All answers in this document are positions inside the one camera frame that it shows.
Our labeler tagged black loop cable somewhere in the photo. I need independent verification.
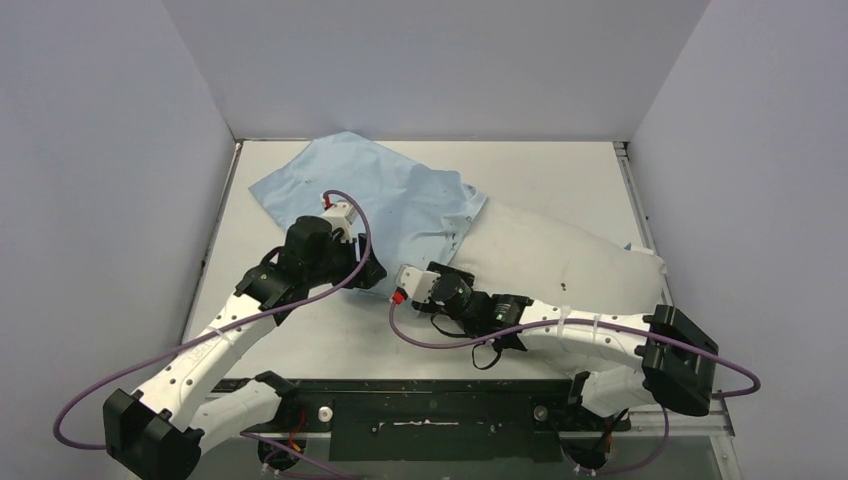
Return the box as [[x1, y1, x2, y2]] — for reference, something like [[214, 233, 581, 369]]
[[471, 341, 508, 371]]

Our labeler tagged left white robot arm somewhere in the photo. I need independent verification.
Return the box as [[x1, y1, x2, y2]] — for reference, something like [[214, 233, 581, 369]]
[[103, 211, 386, 479]]

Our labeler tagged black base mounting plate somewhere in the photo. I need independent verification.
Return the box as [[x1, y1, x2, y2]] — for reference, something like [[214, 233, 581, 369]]
[[250, 379, 631, 463]]

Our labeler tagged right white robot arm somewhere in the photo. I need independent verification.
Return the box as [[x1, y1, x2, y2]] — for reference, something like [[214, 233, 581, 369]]
[[396, 263, 719, 428]]

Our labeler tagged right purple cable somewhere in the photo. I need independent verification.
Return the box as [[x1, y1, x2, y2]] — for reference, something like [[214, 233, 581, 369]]
[[388, 298, 762, 400]]

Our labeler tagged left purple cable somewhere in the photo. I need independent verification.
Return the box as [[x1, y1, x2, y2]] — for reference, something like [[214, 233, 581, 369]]
[[52, 190, 374, 452]]

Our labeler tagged purple cable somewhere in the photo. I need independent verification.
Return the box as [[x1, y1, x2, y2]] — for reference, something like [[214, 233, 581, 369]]
[[388, 298, 762, 400], [52, 190, 374, 452]]

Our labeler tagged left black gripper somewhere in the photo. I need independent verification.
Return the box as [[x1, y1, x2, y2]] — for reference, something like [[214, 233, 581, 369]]
[[305, 231, 385, 289]]

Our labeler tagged light blue pillowcase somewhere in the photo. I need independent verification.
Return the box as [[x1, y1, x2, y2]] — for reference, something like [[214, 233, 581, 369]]
[[249, 132, 487, 298]]

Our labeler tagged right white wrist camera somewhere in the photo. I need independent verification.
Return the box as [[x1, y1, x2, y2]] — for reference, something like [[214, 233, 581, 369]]
[[390, 265, 440, 305]]

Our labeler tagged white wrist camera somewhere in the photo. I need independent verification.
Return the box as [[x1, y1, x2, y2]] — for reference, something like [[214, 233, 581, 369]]
[[390, 265, 440, 305], [320, 201, 359, 243]]

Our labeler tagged white pillow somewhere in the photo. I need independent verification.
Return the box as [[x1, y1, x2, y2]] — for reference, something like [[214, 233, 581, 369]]
[[423, 197, 669, 386]]

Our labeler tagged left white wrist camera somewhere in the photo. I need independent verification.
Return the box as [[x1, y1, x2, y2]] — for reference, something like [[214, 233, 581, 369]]
[[320, 201, 359, 243]]

